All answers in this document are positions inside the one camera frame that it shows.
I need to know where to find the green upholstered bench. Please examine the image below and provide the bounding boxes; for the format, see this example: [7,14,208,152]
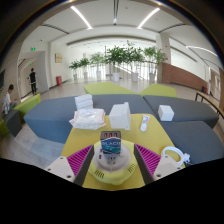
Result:
[83,82,138,96]
[13,93,42,117]
[139,83,179,99]

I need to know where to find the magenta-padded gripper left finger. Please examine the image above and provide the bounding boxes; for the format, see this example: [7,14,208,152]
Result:
[44,144,96,187]

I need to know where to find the row of potted plants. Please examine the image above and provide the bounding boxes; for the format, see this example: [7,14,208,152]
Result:
[68,40,167,83]

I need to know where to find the black wall screen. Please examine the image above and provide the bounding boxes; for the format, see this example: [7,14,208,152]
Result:
[0,68,6,91]

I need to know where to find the person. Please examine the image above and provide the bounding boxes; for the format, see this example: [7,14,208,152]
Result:
[2,83,18,115]
[28,67,39,96]

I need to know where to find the wooden bench with black frame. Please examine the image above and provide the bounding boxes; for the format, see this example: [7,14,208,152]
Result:
[194,90,224,120]

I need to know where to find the wet wipes soft pack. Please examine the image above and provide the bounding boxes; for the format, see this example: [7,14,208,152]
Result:
[68,108,108,131]

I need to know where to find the white power cable with plug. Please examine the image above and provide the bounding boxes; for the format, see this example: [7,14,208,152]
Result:
[161,145,192,166]

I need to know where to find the long grey upholstered bench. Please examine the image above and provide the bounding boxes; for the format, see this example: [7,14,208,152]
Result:
[23,94,158,145]

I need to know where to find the white tissue box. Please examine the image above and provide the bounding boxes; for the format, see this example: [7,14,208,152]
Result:
[108,101,132,131]

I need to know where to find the round yellow power strip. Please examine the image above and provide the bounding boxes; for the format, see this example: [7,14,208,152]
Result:
[87,139,139,187]

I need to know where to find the yellow framed wall picture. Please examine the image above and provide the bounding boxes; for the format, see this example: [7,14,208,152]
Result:
[54,53,64,64]

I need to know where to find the small white cube box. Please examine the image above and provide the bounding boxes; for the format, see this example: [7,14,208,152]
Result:
[157,104,175,122]

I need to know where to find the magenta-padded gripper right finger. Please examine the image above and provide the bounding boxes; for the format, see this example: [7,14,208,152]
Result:
[133,143,184,186]

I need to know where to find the white stacked tissue packs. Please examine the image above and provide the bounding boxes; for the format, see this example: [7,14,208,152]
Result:
[74,93,95,111]

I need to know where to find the dark grey ottoman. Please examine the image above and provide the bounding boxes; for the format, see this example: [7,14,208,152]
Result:
[3,109,23,138]

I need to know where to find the ceiling strip lights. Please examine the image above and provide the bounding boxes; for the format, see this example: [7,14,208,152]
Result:
[69,4,218,58]

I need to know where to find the white tube with red print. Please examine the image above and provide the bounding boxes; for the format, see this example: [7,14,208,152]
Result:
[139,114,152,133]

